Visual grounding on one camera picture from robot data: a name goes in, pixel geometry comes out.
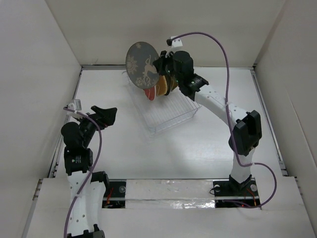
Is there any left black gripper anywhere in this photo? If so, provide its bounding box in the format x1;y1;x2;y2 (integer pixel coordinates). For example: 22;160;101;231
74;105;116;147

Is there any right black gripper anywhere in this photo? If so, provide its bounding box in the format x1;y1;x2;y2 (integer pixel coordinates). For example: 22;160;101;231
153;50;182;84

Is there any grey deer pattern plate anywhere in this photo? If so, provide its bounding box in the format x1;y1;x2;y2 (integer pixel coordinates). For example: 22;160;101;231
125;42;159;89

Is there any yellow woven bamboo plate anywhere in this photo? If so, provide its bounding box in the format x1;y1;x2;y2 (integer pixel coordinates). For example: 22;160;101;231
170;79;178;92

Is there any square woven bamboo tray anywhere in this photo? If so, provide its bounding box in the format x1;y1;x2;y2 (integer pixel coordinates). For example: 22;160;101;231
156;76;168;97

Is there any red and teal plate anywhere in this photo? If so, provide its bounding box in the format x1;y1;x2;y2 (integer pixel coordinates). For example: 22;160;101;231
144;86;158;101

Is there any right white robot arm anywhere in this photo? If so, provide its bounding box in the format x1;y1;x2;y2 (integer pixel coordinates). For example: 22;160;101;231
153;51;262;195

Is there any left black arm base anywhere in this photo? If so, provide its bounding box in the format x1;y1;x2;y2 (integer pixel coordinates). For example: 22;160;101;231
102;179;127;209

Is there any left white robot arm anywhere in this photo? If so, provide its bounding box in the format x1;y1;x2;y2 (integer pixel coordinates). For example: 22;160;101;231
61;105;117;238

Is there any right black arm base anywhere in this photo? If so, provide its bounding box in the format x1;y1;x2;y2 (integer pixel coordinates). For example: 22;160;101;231
209;177;261;208

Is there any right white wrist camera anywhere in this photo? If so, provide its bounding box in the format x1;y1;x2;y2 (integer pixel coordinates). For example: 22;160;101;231
166;37;183;49

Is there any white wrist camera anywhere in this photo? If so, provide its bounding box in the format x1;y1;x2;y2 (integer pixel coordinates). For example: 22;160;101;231
66;99;82;111
166;37;183;49

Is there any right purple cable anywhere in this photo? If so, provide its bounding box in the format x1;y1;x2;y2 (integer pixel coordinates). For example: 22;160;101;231
166;32;277;208

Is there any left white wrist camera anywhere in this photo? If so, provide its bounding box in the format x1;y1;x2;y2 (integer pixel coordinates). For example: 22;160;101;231
66;99;82;111

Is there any white wire dish rack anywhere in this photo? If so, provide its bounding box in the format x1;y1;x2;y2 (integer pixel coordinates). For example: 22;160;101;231
122;71;201;136

